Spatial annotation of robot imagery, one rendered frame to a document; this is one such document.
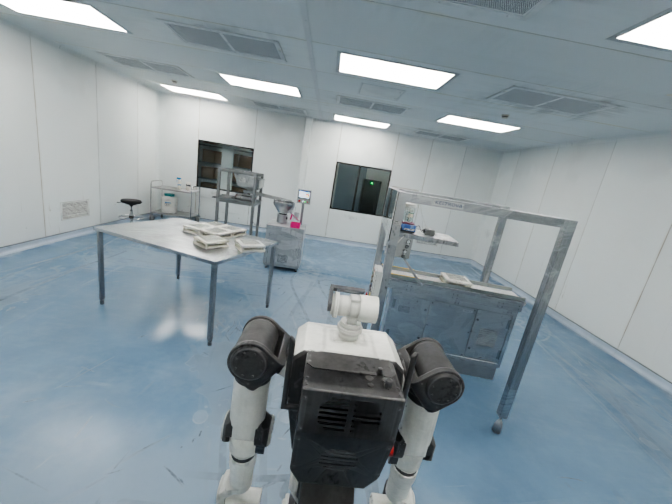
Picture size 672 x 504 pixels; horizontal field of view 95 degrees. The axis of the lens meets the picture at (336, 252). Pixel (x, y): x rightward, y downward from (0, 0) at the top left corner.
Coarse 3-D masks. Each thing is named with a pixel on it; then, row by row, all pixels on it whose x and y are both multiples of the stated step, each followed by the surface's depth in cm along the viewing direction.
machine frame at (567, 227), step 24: (408, 192) 298; (504, 216) 202; (528, 216) 200; (384, 240) 311; (384, 264) 217; (552, 264) 207; (384, 288) 222; (552, 288) 210; (528, 336) 219; (504, 408) 235
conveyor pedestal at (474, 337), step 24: (384, 312) 322; (408, 312) 302; (432, 312) 300; (456, 312) 297; (480, 312) 295; (504, 312) 292; (408, 336) 308; (432, 336) 306; (456, 336) 303; (480, 336) 300; (504, 336) 298; (456, 360) 310; (480, 360) 306
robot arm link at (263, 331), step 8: (256, 320) 78; (264, 320) 78; (248, 328) 74; (256, 328) 73; (264, 328) 74; (272, 328) 77; (240, 336) 73; (248, 336) 70; (256, 336) 70; (264, 336) 71; (272, 336) 74; (264, 344) 69; (272, 344) 72; (272, 352) 71; (240, 384) 73; (264, 384) 75
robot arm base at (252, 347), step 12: (276, 324) 79; (288, 336) 80; (240, 348) 66; (252, 348) 66; (264, 348) 67; (276, 348) 75; (228, 360) 67; (240, 360) 66; (252, 360) 66; (264, 360) 66; (276, 360) 67; (240, 372) 67; (252, 372) 67; (264, 372) 67; (276, 372) 69; (252, 384) 68
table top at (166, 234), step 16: (128, 224) 337; (144, 224) 348; (160, 224) 359; (176, 224) 371; (144, 240) 292; (160, 240) 300; (176, 240) 308; (192, 240) 317; (272, 240) 370; (192, 256) 273; (208, 256) 277; (224, 256) 284; (240, 256) 300
